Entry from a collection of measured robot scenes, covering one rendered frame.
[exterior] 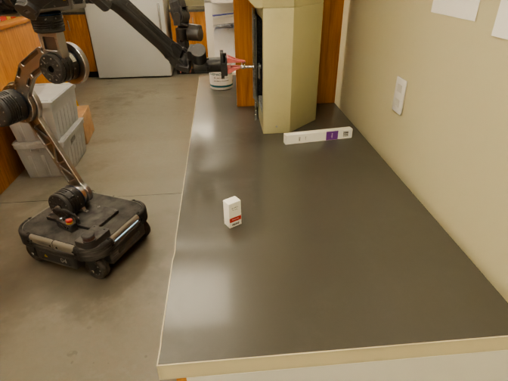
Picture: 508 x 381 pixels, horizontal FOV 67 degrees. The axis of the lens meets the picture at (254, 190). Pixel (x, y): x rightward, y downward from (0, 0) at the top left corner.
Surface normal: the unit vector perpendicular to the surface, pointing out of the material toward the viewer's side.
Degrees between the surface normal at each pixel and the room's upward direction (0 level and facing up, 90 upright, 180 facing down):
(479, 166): 90
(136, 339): 0
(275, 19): 90
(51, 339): 0
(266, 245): 1
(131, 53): 90
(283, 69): 90
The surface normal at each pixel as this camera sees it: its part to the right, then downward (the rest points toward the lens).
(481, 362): 0.08, 0.51
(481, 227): -1.00, 0.06
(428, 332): -0.01, -0.87
